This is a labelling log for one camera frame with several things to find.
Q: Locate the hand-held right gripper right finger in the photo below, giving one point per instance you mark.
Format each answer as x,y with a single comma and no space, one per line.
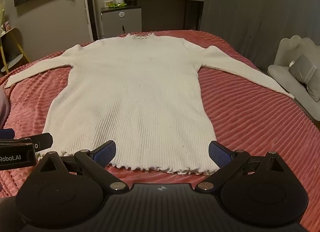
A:
220,156

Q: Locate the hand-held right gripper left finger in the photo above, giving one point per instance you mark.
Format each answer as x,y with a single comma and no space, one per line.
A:
106,152

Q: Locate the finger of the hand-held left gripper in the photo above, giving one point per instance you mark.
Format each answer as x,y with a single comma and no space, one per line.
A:
42,140
6,133

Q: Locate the white ribbed knit sweater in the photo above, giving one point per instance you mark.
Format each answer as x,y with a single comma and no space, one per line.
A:
130,96

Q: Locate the pale pink cloth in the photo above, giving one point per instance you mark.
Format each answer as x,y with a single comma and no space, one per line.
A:
3,108

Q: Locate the pink ribbed bed blanket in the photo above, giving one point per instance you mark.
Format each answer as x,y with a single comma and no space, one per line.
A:
250,121

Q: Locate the yellow-legged side table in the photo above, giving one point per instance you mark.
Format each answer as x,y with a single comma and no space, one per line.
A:
15,36

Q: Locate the pink small box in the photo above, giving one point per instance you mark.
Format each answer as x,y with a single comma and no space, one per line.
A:
7,25

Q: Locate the grey cushion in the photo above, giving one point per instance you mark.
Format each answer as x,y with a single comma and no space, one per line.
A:
303,71

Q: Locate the grey bedside cabinet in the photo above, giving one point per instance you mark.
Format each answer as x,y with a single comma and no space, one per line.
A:
117,25

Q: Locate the white tower fan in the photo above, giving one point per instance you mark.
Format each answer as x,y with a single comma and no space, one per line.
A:
88,9

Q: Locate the green packet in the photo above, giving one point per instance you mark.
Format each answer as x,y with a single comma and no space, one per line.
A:
118,5

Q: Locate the cream small box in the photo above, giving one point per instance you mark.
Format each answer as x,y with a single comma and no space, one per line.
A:
108,3

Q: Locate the grey curtain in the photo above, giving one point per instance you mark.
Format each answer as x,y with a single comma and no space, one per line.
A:
250,4

